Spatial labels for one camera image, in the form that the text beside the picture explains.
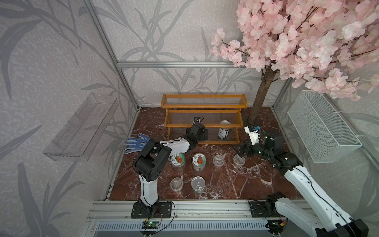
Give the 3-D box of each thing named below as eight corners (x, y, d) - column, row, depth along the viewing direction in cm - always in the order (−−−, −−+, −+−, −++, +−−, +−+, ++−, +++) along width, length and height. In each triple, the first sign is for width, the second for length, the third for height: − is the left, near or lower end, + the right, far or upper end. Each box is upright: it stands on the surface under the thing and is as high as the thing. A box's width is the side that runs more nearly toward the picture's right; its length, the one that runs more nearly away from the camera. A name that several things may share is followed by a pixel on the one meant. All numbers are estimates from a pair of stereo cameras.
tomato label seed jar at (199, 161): (192, 172, 88) (191, 166, 81) (192, 159, 94) (192, 153, 87) (206, 172, 88) (206, 166, 81) (205, 159, 94) (206, 153, 87)
